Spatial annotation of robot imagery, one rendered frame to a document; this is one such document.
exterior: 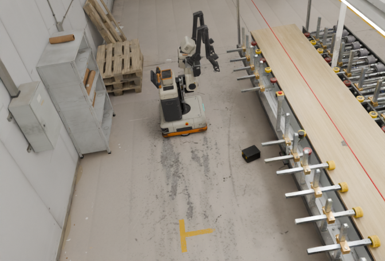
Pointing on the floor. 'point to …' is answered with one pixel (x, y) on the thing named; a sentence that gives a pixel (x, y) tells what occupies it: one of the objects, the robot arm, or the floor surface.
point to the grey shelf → (70, 121)
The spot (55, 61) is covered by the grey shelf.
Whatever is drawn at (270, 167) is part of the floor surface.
